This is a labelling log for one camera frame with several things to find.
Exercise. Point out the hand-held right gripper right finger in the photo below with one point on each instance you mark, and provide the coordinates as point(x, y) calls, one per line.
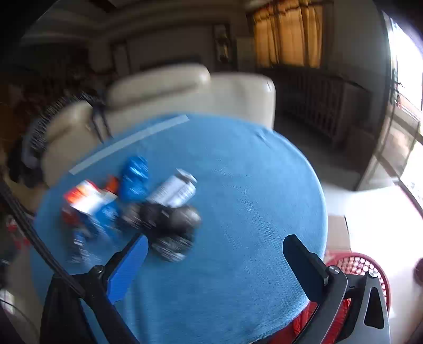
point(302, 264)

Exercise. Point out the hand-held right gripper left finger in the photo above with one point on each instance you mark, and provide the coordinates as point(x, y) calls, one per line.
point(129, 264)

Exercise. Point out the red plastic basket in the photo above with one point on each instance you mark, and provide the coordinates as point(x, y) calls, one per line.
point(355, 264)

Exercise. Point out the blue packet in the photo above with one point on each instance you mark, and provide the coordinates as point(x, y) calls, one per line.
point(107, 213)

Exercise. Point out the black plastic bag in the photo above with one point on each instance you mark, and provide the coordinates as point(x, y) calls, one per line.
point(165, 221)

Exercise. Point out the red white medicine box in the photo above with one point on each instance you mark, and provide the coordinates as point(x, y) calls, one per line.
point(87, 198)

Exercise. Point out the small red orange wrapper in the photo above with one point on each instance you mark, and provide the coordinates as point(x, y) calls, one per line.
point(112, 183)

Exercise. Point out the silver white box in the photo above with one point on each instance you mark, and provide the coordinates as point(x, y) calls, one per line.
point(173, 192)

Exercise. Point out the blue plastic bag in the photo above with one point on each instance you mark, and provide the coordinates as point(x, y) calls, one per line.
point(134, 178)

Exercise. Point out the cardboard box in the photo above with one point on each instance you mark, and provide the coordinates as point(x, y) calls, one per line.
point(337, 231)

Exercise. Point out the blue tablecloth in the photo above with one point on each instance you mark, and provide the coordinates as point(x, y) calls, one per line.
point(231, 198)

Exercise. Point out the red white toy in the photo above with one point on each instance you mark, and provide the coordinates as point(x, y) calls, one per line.
point(16, 231)

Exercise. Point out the wooden crib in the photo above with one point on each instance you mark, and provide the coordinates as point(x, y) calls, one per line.
point(317, 106)

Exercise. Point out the black white patterned cloth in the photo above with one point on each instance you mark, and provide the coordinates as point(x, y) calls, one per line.
point(43, 125)

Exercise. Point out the wooden framed glass door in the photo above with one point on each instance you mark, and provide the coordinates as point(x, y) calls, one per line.
point(403, 132)

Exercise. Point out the cream leather sofa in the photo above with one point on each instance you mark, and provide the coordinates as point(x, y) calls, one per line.
point(185, 89)

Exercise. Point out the white standing air conditioner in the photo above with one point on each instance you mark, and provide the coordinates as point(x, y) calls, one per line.
point(245, 53)

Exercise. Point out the orange curtain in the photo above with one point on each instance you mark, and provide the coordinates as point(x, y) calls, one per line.
point(287, 33)

